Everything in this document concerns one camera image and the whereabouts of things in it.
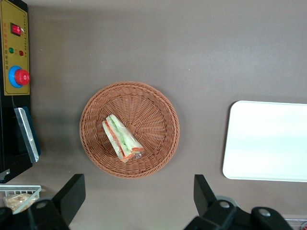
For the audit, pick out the green indicator light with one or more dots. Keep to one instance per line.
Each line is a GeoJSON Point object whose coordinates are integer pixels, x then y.
{"type": "Point", "coordinates": [11, 50]}

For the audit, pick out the round brown wicker basket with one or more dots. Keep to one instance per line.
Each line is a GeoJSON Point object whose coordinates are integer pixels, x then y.
{"type": "Point", "coordinates": [153, 115]}

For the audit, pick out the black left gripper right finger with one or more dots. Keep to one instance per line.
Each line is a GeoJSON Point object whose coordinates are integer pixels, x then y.
{"type": "Point", "coordinates": [204, 196]}

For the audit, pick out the red rocker power switch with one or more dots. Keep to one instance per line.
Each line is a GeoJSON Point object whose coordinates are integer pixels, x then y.
{"type": "Point", "coordinates": [16, 29]}

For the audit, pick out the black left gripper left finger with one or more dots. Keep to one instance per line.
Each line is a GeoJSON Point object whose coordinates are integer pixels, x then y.
{"type": "Point", "coordinates": [68, 194]}

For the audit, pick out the red indicator light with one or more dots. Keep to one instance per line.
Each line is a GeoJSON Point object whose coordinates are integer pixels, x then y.
{"type": "Point", "coordinates": [21, 53]}

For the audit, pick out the red packaged item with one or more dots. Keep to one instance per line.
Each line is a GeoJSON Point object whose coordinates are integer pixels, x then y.
{"type": "Point", "coordinates": [304, 226]}

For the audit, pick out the plastic-wrapped triangle sandwich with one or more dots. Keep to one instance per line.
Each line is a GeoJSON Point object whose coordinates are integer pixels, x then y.
{"type": "Point", "coordinates": [121, 137]}

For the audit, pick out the white rectangular plastic tray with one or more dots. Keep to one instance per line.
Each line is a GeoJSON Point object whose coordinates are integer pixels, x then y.
{"type": "Point", "coordinates": [266, 141]}

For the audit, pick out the black control box yellow panel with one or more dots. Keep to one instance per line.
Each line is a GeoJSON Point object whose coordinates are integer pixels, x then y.
{"type": "Point", "coordinates": [9, 134]}

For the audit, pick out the red emergency stop button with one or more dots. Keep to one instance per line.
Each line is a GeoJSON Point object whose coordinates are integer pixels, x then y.
{"type": "Point", "coordinates": [20, 76]}

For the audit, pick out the wrapped nut snack pack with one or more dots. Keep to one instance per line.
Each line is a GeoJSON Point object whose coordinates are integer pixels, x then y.
{"type": "Point", "coordinates": [20, 200]}

